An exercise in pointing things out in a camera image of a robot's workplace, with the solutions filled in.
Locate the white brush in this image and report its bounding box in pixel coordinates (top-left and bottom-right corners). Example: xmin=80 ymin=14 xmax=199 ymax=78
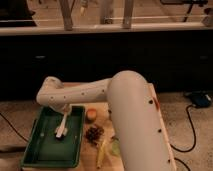
xmin=55 ymin=110 xmax=69 ymax=139

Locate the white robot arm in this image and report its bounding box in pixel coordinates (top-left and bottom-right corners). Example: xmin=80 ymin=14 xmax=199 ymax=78
xmin=36 ymin=70 xmax=173 ymax=171

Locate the green plastic tray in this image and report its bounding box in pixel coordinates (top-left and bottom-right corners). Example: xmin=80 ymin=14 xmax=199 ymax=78
xmin=21 ymin=106 xmax=85 ymax=169

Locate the orange fruit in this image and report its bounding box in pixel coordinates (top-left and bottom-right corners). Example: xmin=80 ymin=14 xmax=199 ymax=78
xmin=86 ymin=109 xmax=97 ymax=122

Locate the brown pine cone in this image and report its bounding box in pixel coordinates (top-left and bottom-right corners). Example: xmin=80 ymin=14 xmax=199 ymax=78
xmin=85 ymin=126 xmax=104 ymax=145

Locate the yellow banana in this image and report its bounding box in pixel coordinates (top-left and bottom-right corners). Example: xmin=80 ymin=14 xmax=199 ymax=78
xmin=96 ymin=140 xmax=107 ymax=169

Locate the black power adapter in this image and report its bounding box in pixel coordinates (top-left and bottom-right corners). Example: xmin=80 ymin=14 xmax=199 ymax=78
xmin=191 ymin=92 xmax=212 ymax=108

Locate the black cable left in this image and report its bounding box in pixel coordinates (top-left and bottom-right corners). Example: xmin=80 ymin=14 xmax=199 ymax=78
xmin=0 ymin=112 xmax=30 ymax=144

